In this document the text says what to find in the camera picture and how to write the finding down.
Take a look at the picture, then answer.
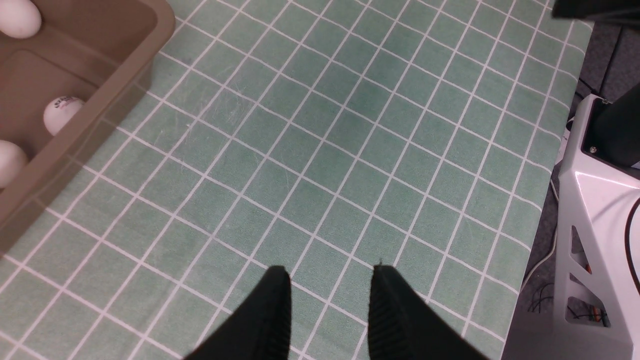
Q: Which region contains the olive green plastic bin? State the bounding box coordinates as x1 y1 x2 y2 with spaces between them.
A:
0 0 176 255

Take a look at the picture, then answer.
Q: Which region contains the white ping-pong ball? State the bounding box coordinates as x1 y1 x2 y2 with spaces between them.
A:
0 0 42 39
42 96 85 136
0 140 29 189

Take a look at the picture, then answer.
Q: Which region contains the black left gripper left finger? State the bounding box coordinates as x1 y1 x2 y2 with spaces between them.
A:
185 266 291 360

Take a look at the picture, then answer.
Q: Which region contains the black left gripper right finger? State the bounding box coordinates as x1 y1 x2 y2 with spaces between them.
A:
368 265 486 360

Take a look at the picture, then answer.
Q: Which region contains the green checkered table cloth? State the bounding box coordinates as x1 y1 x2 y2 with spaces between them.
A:
1 0 594 360

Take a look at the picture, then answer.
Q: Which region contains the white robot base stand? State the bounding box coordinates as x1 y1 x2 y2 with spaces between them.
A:
502 95 640 360

